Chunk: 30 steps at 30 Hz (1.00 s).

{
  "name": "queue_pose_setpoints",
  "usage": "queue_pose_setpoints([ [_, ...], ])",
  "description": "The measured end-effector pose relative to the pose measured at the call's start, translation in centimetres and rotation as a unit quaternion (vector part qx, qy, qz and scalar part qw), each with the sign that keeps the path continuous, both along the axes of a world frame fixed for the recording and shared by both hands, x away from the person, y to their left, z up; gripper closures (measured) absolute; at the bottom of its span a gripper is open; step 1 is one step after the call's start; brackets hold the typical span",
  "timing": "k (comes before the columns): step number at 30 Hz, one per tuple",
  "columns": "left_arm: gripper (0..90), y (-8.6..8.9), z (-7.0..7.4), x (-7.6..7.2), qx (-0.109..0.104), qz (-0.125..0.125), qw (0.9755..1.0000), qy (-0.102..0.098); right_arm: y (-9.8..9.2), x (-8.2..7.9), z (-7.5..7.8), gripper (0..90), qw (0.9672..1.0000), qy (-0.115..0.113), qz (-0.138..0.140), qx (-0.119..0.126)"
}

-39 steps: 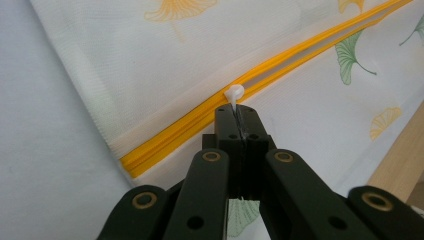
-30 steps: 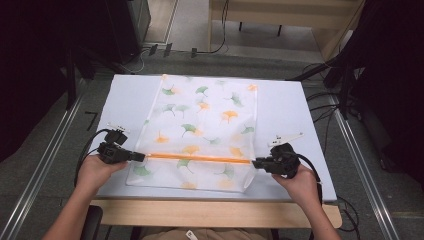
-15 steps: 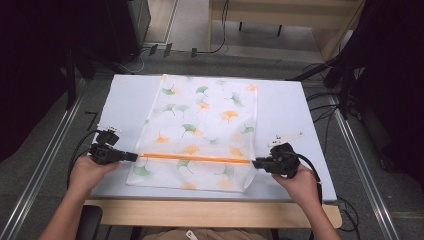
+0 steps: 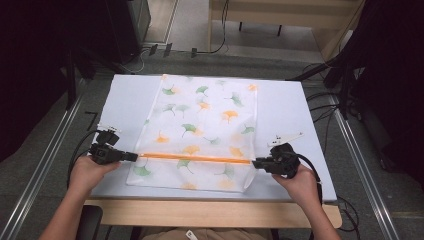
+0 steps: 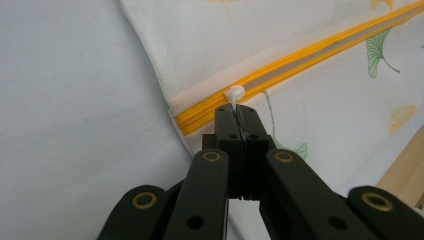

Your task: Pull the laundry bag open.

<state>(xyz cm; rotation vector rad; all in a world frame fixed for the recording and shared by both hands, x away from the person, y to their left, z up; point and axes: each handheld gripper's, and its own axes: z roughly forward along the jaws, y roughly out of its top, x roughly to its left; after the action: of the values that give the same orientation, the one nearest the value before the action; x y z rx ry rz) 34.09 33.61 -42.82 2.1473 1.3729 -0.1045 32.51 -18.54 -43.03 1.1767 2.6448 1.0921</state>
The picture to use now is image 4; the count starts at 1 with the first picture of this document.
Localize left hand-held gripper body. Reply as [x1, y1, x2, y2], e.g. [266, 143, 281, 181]
[88, 124, 122, 165]

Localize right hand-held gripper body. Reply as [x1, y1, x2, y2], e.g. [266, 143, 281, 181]
[267, 132, 305, 179]

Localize white leaf-print mesh laundry bag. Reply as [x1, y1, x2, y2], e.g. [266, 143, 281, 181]
[125, 73, 259, 194]

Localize person's left hand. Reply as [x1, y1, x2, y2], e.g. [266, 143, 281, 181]
[68, 155, 122, 198]

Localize person's right hand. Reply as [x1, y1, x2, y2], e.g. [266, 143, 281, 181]
[272, 163, 323, 209]

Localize white table cover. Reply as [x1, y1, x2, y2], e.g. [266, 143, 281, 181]
[90, 73, 338, 204]

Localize wooden table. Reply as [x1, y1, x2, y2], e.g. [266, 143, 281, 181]
[84, 199, 343, 229]

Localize person's beige pants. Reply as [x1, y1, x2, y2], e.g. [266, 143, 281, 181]
[138, 227, 273, 240]

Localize black metal stand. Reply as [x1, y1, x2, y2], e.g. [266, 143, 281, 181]
[293, 49, 359, 120]

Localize black cabinet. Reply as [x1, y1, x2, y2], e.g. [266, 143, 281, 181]
[99, 0, 151, 65]

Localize light wooden bench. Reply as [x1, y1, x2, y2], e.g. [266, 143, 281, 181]
[208, 0, 366, 61]

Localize right hand-held gripper black cable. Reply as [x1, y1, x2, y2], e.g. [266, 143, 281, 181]
[293, 152, 324, 205]

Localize hand-held gripper black cable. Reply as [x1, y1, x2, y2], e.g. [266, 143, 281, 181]
[293, 152, 324, 205]
[66, 129, 100, 188]

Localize left hand-held gripper black cable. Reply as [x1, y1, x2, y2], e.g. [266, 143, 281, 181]
[66, 129, 100, 188]

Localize metal floor rail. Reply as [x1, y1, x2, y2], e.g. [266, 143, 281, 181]
[328, 94, 401, 240]
[0, 89, 88, 240]

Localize black floor cables bundle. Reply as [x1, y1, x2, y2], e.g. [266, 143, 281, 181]
[303, 62, 363, 123]

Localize black looped floor cable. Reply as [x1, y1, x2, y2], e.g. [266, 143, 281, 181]
[336, 195, 362, 234]

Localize white floor cable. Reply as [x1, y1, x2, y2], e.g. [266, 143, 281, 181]
[119, 49, 148, 74]

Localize black hanging cable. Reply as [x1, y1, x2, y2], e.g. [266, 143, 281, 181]
[191, 0, 231, 58]

